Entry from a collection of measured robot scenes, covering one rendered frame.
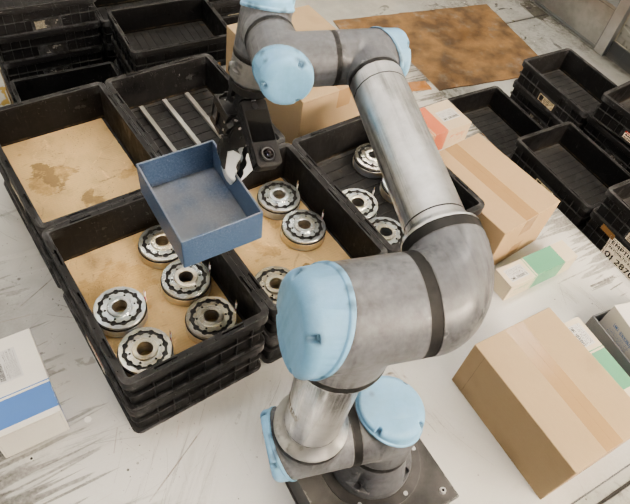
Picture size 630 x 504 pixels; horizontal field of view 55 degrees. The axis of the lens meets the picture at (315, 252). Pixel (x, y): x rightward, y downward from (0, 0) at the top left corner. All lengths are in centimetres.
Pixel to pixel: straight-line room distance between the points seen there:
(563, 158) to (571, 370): 143
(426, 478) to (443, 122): 111
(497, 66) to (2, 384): 315
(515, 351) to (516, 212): 41
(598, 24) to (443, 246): 371
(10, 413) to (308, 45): 85
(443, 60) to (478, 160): 203
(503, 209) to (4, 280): 120
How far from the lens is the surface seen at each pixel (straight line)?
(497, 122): 290
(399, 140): 75
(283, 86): 83
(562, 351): 140
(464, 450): 139
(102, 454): 131
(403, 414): 100
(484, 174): 167
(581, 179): 262
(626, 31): 424
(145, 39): 262
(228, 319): 124
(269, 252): 138
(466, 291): 63
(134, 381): 111
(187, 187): 117
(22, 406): 129
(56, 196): 153
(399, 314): 59
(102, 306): 128
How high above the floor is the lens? 191
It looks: 51 degrees down
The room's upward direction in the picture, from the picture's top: 12 degrees clockwise
